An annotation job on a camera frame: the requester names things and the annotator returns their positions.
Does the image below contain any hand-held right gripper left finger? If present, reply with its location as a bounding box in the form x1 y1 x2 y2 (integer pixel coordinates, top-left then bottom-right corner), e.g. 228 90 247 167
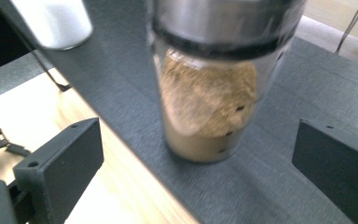
13 118 104 224

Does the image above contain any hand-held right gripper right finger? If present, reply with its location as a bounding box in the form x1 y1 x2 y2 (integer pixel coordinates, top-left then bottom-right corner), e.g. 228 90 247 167
292 119 358 224

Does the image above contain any glass jar of brown spice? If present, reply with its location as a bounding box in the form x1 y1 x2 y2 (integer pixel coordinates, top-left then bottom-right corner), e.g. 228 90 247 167
147 0 308 164

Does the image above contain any frosted jar of white powder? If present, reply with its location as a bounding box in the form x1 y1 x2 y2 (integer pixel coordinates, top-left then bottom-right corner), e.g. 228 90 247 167
10 0 94 51

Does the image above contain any black bar-shaped object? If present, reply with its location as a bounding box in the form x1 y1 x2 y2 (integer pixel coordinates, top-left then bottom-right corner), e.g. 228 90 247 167
0 127 32 158

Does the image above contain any thin black metal rod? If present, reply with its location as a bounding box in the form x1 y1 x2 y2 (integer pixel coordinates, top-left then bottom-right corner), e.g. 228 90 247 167
31 48 73 93

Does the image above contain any thin grey cable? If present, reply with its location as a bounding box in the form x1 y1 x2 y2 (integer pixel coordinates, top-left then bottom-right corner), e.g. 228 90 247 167
334 0 358 56

